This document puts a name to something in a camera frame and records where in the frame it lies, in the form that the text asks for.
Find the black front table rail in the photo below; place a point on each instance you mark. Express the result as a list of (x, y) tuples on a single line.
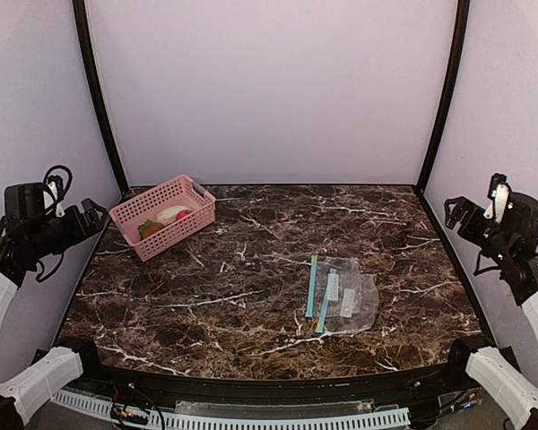
[(418, 388)]

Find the red toy fruit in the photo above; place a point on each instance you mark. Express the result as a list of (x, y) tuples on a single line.
[(182, 214)]

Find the zip bag with blue zipper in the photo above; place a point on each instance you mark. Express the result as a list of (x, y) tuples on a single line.
[(311, 287)]

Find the black frame post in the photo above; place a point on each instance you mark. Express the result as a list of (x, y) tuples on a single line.
[(447, 93), (90, 68)]

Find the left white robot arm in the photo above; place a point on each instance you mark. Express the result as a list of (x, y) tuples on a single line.
[(23, 395)]

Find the left black frame post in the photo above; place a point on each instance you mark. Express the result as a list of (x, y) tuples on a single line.
[(90, 68)]

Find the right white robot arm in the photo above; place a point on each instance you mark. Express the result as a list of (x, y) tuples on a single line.
[(507, 233)]

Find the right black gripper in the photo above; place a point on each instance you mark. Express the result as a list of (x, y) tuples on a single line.
[(467, 219)]

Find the white toy bun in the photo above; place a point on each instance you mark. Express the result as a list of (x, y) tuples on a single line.
[(168, 216)]

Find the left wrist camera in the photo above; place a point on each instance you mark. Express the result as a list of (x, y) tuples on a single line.
[(29, 201)]

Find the white slotted cable duct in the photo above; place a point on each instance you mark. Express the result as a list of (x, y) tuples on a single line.
[(199, 415)]

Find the pink perforated plastic basket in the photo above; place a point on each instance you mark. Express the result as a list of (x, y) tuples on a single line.
[(180, 190)]

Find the right black frame post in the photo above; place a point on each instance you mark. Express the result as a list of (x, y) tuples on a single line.
[(447, 93)]

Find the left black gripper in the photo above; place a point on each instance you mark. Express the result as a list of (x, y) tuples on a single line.
[(82, 219)]

